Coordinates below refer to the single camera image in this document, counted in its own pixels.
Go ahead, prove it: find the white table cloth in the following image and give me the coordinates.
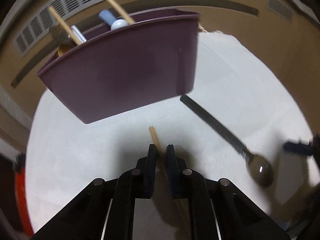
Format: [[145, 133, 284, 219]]
[[25, 32, 319, 231]]

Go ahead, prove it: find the purple plastic utensil caddy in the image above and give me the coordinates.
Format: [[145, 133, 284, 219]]
[[38, 8, 200, 124]]

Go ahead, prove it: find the wooden spoon in caddy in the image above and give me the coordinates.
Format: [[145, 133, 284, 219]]
[[56, 44, 74, 57]]

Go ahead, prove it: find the small grey vent grille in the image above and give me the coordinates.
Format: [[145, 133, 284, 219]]
[[267, 0, 293, 20]]

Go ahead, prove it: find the blue white plastic spoon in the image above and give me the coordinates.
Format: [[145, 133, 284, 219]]
[[99, 10, 128, 30]]

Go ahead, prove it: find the black handled metal spoon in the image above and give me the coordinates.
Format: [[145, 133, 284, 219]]
[[180, 95, 274, 188]]

